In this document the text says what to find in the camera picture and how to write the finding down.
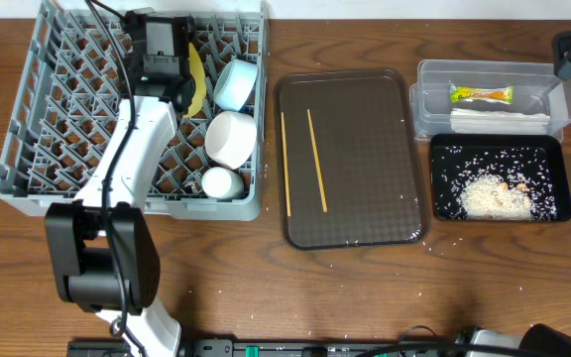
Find yellow round plate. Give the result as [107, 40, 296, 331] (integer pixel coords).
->
[183, 43, 207, 118]

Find light blue bowl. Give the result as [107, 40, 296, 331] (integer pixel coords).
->
[214, 59, 259, 111]

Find green orange snack wrapper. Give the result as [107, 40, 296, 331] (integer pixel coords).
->
[450, 85, 514, 105]

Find white round bowl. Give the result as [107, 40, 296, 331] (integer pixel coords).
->
[204, 111, 258, 170]

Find pale green cup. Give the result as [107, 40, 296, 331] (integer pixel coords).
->
[201, 167, 244, 200]

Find leftover rice food waste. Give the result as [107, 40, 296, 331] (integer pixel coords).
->
[432, 145, 559, 221]

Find white paper napkin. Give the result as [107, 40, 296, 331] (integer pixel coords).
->
[450, 108, 550, 135]

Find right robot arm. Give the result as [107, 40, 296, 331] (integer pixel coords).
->
[451, 31, 571, 356]

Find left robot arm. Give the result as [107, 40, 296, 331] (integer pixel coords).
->
[45, 54, 205, 356]

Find clear plastic waste bin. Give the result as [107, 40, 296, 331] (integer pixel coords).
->
[409, 59, 571, 141]

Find black waste tray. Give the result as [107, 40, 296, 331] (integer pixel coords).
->
[430, 134, 571, 222]

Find grey plastic dish rack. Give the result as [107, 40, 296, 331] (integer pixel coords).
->
[0, 1, 269, 221]

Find dark brown serving tray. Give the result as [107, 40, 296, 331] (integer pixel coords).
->
[275, 68, 430, 251]

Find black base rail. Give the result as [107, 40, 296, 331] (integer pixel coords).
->
[64, 339, 391, 357]

